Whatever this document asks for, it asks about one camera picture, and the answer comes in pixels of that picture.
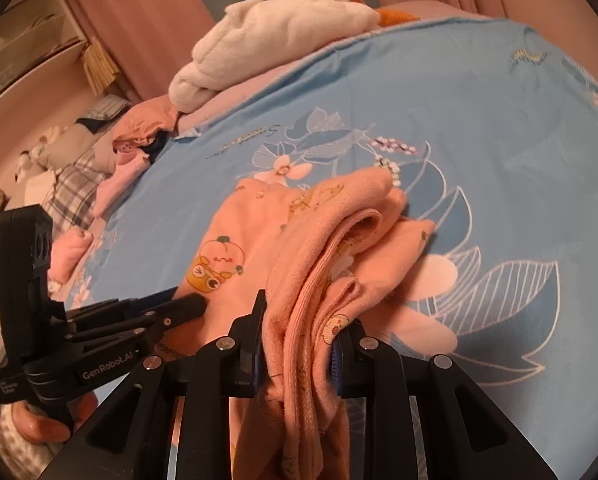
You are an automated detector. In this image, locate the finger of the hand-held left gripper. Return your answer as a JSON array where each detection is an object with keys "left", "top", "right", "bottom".
[
  {"left": 66, "top": 287, "right": 180, "bottom": 324},
  {"left": 69, "top": 293, "right": 208, "bottom": 344}
]

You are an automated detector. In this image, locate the light pink garment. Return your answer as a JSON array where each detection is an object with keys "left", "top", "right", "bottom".
[{"left": 93, "top": 151, "right": 150, "bottom": 219}]

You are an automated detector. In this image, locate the person's left forearm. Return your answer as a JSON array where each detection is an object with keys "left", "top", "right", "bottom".
[{"left": 0, "top": 410, "right": 56, "bottom": 479}]

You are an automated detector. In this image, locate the dark navy garment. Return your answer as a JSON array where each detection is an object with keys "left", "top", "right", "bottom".
[{"left": 145, "top": 129, "right": 173, "bottom": 164}]

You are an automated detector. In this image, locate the white plush blanket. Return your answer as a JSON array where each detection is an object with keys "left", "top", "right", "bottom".
[{"left": 169, "top": 0, "right": 382, "bottom": 112}]

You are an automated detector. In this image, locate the folded pink garment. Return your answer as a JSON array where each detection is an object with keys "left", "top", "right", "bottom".
[{"left": 48, "top": 230, "right": 96, "bottom": 284}]

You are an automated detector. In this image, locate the blue striped cloth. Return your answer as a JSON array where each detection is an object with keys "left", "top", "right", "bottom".
[{"left": 75, "top": 97, "right": 133, "bottom": 134}]

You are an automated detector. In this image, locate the person's left hand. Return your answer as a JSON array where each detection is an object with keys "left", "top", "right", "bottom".
[{"left": 11, "top": 394, "right": 100, "bottom": 444}]

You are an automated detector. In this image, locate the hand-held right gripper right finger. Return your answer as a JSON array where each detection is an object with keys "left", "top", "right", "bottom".
[{"left": 329, "top": 320, "right": 562, "bottom": 480}]

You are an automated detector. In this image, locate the blue floral bed sheet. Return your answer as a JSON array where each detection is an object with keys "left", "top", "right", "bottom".
[{"left": 64, "top": 16, "right": 598, "bottom": 480}]

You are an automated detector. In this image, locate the crumpled salmon pink garment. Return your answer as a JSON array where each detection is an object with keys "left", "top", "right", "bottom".
[{"left": 110, "top": 95, "right": 180, "bottom": 147}]

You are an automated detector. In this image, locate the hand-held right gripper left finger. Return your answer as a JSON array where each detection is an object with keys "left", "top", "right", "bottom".
[{"left": 39, "top": 289, "right": 270, "bottom": 480}]

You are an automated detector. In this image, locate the orange plush toy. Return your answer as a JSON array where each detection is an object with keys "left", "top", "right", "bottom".
[{"left": 341, "top": 0, "right": 420, "bottom": 27}]

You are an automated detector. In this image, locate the grey plaid cloth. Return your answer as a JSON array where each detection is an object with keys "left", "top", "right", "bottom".
[{"left": 40, "top": 150, "right": 113, "bottom": 222}]

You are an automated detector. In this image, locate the white shelf cabinet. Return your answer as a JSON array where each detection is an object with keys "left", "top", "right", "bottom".
[{"left": 0, "top": 0, "right": 88, "bottom": 107}]

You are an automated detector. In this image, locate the orange printed baby garment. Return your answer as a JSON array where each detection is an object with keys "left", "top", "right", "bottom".
[{"left": 185, "top": 166, "right": 458, "bottom": 480}]

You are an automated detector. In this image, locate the pale pink blanket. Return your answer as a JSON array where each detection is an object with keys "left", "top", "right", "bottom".
[{"left": 178, "top": 1, "right": 490, "bottom": 132}]

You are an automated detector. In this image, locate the straw tassel fringe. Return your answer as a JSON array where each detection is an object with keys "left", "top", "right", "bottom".
[{"left": 83, "top": 41, "right": 120, "bottom": 95}]

